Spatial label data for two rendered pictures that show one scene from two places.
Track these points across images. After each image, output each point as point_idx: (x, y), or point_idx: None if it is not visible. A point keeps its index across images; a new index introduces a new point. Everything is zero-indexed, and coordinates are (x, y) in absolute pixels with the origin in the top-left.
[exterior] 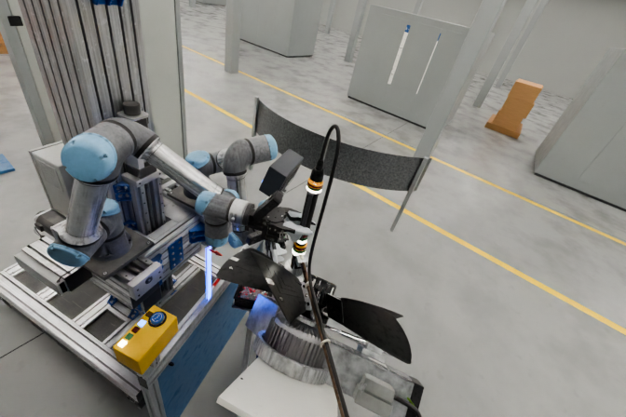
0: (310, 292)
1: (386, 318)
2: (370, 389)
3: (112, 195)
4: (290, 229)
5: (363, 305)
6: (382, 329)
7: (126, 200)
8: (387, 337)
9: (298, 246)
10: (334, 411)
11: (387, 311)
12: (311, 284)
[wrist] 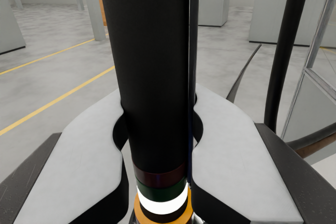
0: (301, 150)
1: (245, 69)
2: None
3: None
4: (284, 146)
5: (228, 99)
6: (233, 96)
7: None
8: (234, 97)
9: (189, 202)
10: (327, 160)
11: (260, 46)
12: (294, 141)
